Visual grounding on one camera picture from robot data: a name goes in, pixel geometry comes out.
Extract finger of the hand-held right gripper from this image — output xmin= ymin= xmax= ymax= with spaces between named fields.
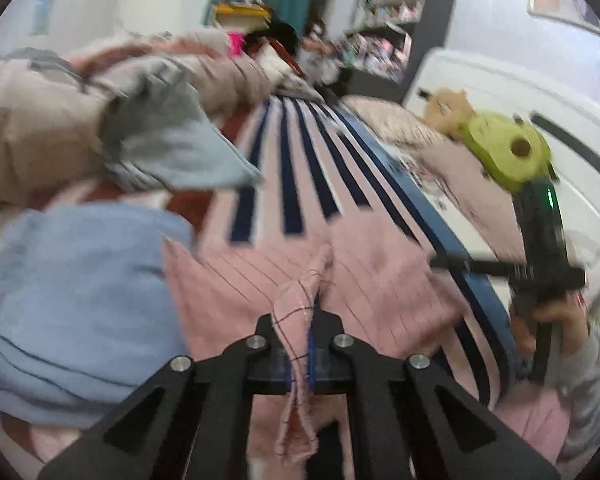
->
xmin=429 ymin=256 xmax=527 ymax=278

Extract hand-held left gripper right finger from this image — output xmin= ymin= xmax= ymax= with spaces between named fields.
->
xmin=309 ymin=305 xmax=562 ymax=480

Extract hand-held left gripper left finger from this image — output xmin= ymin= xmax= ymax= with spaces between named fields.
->
xmin=37 ymin=312 xmax=312 ymax=480

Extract pink checked pants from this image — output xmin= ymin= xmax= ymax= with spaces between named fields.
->
xmin=162 ymin=215 xmax=472 ymax=467

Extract person's right forearm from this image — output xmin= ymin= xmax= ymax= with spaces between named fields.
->
xmin=550 ymin=330 xmax=600 ymax=467

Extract person's right hand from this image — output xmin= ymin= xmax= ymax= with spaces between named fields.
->
xmin=510 ymin=291 xmax=591 ymax=357

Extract pink ribbed pillow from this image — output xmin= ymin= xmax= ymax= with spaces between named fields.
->
xmin=419 ymin=144 xmax=532 ymax=262

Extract green avocado plush toy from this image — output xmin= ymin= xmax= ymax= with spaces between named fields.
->
xmin=461 ymin=111 xmax=557 ymax=194

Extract white bed headboard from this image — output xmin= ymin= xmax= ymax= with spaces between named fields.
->
xmin=404 ymin=47 xmax=600 ymax=313

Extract light blue folded cloth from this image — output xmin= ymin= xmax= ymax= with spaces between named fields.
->
xmin=0 ymin=205 xmax=197 ymax=429

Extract person's leg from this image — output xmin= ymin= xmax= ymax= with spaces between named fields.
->
xmin=494 ymin=389 xmax=574 ymax=462

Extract brown plush toy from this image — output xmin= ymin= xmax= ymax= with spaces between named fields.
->
xmin=422 ymin=88 xmax=481 ymax=139

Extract floral pillow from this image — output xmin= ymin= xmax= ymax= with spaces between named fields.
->
xmin=344 ymin=95 xmax=452 ymax=152

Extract striped bed blanket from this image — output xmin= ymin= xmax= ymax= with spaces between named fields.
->
xmin=0 ymin=92 xmax=526 ymax=480

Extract dark bookshelf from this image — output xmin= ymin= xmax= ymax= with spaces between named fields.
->
xmin=339 ymin=0 xmax=462 ymax=102

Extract pile of clothes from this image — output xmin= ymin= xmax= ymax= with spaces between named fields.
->
xmin=250 ymin=20 xmax=327 ymax=97

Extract pink and grey duvet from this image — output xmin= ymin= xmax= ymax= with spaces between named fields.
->
xmin=0 ymin=30 xmax=282 ymax=207

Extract yellow shelf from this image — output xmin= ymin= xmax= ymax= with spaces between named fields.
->
xmin=212 ymin=2 xmax=272 ymax=27

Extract framed wall picture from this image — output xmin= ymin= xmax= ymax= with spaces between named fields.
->
xmin=527 ymin=0 xmax=600 ymax=37

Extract light blue wall poster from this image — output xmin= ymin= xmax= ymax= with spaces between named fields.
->
xmin=30 ymin=0 xmax=57 ymax=37

